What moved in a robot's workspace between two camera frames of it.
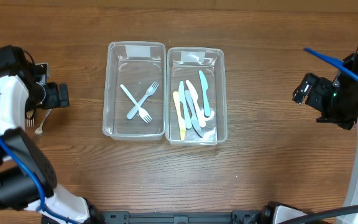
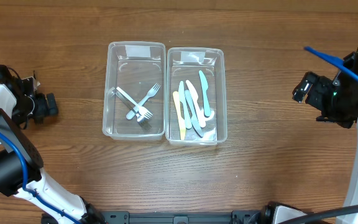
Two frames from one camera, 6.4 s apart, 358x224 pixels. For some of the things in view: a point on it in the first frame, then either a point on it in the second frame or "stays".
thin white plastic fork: x=143 y=112 to x=150 y=93
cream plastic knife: x=181 y=119 stays
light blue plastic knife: x=184 y=101 stays
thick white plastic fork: x=150 y=91 stays
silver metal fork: x=39 y=131 to x=143 y=123
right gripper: x=305 y=90 stays
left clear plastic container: x=134 y=103 stays
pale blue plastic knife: x=204 y=86 stays
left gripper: x=58 y=96 to x=42 y=106
